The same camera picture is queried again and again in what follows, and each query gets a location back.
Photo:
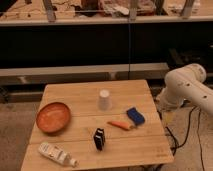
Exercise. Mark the orange wooden bowl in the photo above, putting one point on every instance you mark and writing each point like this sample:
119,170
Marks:
53,117

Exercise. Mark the orange carrot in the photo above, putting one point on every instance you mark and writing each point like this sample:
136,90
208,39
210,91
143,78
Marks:
122,125

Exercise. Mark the white paper cup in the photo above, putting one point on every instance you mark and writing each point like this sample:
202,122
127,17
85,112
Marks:
104,101

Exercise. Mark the black upright eraser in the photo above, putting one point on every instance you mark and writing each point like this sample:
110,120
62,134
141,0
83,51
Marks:
99,138

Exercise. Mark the white tube bottle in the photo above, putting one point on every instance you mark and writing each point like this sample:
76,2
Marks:
56,154

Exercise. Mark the blue sponge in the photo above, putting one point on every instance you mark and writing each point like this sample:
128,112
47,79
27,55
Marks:
135,116

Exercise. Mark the black equipment box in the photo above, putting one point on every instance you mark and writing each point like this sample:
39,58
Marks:
179,58

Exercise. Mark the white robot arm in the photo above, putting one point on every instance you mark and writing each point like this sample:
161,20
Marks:
184,83

